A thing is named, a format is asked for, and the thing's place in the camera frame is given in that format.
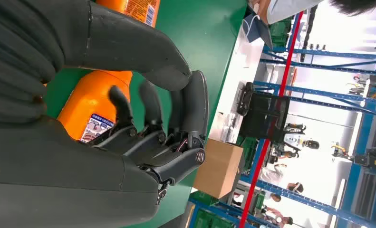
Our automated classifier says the brown cardboard box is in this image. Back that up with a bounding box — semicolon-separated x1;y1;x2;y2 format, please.
192;138;245;200

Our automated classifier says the black handheld controller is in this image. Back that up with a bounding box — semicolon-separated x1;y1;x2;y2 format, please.
236;82;255;116

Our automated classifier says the black mesh office chair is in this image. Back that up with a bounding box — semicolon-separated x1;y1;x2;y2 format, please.
240;93;291;144

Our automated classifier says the person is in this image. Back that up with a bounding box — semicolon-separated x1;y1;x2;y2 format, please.
263;206;294;227
247;0;376;26
260;163;305;194

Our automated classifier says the white humanoid robot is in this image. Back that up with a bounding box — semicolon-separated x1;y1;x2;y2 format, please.
282;123;321;158

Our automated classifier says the dark tablet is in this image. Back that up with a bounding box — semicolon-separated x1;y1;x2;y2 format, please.
241;12;274;50

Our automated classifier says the black yellow hanging hoist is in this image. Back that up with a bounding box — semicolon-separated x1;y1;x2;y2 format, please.
331;142;354;162

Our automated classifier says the black box yellow warning sign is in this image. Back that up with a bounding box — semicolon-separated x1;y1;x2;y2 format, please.
355;151;376;169

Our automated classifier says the blue metal shelving rack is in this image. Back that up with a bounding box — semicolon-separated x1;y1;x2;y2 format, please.
187;12;376;228

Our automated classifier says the thin white tablet cable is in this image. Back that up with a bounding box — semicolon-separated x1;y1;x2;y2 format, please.
242;14;261;42

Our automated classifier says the red barrier rail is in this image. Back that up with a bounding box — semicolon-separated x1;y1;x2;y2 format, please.
238;11;305;228

